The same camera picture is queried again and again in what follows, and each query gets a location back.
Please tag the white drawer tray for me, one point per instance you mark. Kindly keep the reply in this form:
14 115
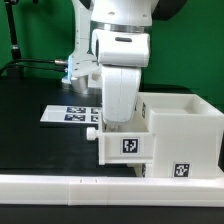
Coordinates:
130 144
139 169

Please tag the white L-shaped table fence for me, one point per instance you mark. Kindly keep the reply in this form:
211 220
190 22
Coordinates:
40 189

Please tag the white fiducial marker board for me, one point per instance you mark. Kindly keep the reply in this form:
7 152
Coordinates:
70 114

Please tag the white drawer cabinet box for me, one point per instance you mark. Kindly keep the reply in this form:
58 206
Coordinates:
188 134

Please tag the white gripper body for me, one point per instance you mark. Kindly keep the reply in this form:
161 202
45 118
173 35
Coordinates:
120 86

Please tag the white front drawer tray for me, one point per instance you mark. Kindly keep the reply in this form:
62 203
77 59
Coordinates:
139 169

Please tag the black camera stand pole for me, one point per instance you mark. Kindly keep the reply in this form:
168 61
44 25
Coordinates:
12 70

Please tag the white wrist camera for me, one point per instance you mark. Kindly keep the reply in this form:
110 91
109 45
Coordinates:
79 72

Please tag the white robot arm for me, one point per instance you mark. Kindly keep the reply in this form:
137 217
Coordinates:
112 46

